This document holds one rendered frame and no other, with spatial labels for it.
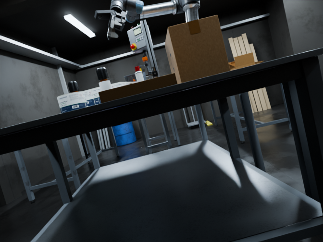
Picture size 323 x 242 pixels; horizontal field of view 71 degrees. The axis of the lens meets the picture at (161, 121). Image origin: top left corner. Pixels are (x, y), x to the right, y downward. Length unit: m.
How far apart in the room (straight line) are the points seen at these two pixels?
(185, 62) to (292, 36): 5.31
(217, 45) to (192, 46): 0.12
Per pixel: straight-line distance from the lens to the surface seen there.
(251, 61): 3.30
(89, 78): 6.97
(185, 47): 1.11
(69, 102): 1.77
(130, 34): 2.09
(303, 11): 6.53
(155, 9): 1.71
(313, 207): 1.16
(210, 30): 1.15
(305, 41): 6.40
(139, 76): 1.62
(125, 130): 5.91
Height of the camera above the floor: 0.78
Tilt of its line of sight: 4 degrees down
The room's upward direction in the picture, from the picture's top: 14 degrees counter-clockwise
